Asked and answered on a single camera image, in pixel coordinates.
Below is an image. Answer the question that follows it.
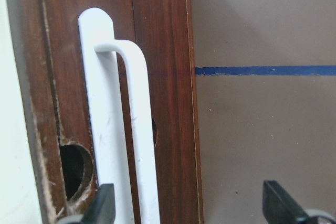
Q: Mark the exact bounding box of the brown paper table mat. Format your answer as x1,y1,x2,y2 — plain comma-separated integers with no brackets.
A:
192,0,335,223

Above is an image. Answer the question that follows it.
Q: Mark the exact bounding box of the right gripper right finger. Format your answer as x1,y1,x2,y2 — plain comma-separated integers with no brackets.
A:
262,180,335,223

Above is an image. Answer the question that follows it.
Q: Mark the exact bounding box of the brown wooden drawer box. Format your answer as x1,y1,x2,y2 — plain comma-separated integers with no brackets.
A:
7,0,203,223

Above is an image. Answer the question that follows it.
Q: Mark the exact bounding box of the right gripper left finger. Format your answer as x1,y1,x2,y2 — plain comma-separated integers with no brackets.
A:
60,184,116,223

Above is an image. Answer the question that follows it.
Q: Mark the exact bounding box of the white drawer handle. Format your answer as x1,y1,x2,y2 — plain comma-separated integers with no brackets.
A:
78,8,160,223

